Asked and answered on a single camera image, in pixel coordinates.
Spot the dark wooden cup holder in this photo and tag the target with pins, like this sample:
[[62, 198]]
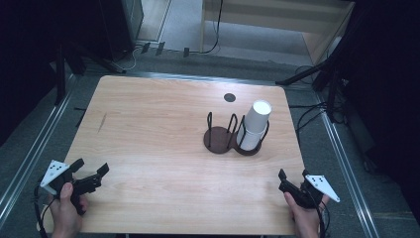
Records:
[[218, 140]]

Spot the black stand leg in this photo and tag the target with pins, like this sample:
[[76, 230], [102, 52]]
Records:
[[99, 61]]

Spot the black cabinet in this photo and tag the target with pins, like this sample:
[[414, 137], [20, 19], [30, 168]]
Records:
[[115, 26]]

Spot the metal floor rail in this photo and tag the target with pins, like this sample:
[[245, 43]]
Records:
[[198, 78], [36, 139], [343, 165]]

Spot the person's right hand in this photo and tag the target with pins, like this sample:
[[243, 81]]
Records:
[[305, 219]]

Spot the person's left hand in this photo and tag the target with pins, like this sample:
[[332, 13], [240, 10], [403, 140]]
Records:
[[66, 218]]

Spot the black round table grommet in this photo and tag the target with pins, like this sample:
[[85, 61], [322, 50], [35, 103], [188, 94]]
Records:
[[229, 97]]

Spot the black metal stand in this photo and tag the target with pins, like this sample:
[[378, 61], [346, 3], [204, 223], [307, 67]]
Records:
[[303, 74]]

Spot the white paper cup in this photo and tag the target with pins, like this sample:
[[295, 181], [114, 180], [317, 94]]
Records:
[[259, 117], [249, 142]]

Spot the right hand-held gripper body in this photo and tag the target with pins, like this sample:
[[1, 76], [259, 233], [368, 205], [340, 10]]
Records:
[[318, 183]]

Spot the black stand post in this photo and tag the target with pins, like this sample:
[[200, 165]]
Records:
[[60, 76]]

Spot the dark curtain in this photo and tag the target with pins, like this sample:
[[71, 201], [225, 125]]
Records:
[[389, 82], [26, 49]]

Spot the light wooden shelf unit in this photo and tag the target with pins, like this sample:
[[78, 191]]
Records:
[[264, 23]]

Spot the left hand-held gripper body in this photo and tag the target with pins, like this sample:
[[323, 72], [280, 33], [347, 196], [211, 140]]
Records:
[[54, 172]]

